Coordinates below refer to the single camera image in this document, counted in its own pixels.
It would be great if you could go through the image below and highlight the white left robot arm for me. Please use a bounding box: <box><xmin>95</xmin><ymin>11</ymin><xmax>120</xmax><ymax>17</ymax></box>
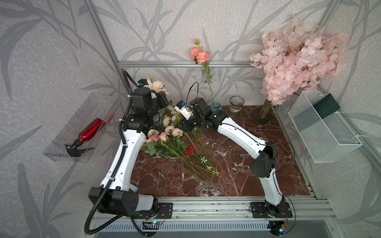
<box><xmin>84</xmin><ymin>87</ymin><xmax>169</xmax><ymax>235</ymax></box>

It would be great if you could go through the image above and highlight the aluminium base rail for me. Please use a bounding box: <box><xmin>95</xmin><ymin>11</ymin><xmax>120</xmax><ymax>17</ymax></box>
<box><xmin>86</xmin><ymin>195</ymin><xmax>337</xmax><ymax>222</ymax></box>

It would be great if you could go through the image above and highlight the red carnation stem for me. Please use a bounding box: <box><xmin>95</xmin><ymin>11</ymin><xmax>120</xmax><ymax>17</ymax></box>
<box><xmin>187</xmin><ymin>146</ymin><xmax>220</xmax><ymax>177</ymax></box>

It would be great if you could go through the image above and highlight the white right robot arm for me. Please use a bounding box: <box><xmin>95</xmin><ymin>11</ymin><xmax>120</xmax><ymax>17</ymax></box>
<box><xmin>175</xmin><ymin>97</ymin><xmax>286</xmax><ymax>218</ymax></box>

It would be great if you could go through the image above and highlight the clear glass vase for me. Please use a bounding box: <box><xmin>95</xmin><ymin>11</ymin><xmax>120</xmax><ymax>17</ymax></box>
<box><xmin>229</xmin><ymin>96</ymin><xmax>245</xmax><ymax>113</ymax></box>

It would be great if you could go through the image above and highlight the peach rose spray stem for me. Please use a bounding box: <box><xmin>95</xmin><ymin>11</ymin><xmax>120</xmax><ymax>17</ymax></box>
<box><xmin>147</xmin><ymin>76</ymin><xmax>171</xmax><ymax>107</ymax></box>

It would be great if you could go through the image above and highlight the teal handled scraper tool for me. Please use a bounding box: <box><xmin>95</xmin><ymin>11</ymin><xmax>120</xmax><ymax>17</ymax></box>
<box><xmin>129</xmin><ymin>183</ymin><xmax>139</xmax><ymax>193</ymax></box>

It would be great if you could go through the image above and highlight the magenta rose bud stem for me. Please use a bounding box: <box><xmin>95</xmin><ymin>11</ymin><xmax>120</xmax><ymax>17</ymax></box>
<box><xmin>144</xmin><ymin>133</ymin><xmax>210</xmax><ymax>183</ymax></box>

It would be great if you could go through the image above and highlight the teal ceramic vase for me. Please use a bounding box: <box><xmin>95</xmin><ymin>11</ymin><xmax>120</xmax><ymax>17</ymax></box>
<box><xmin>210</xmin><ymin>102</ymin><xmax>222</xmax><ymax>112</ymax></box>

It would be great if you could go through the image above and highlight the pink rose spray stem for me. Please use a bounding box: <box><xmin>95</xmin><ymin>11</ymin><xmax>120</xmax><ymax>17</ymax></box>
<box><xmin>190</xmin><ymin>39</ymin><xmax>214</xmax><ymax>104</ymax></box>

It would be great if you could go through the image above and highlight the red spray bottle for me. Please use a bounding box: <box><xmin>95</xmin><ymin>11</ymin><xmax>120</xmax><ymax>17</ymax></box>
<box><xmin>65</xmin><ymin>118</ymin><xmax>104</xmax><ymax>157</ymax></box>

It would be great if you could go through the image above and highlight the pink cherry blossom tree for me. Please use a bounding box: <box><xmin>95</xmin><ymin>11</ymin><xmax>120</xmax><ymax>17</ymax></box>
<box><xmin>250</xmin><ymin>15</ymin><xmax>348</xmax><ymax>124</ymax></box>

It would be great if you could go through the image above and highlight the white wire mesh basket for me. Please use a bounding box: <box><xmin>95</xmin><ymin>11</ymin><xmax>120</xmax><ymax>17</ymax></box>
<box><xmin>288</xmin><ymin>91</ymin><xmax>363</xmax><ymax>163</ymax></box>

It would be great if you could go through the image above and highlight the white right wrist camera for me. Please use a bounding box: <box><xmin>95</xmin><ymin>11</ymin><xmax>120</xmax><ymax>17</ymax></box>
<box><xmin>175</xmin><ymin>100</ymin><xmax>193</xmax><ymax>120</ymax></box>

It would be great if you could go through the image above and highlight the clear plastic wall bin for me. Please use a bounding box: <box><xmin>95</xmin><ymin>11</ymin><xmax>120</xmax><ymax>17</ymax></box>
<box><xmin>43</xmin><ymin>93</ymin><xmax>119</xmax><ymax>163</ymax></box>

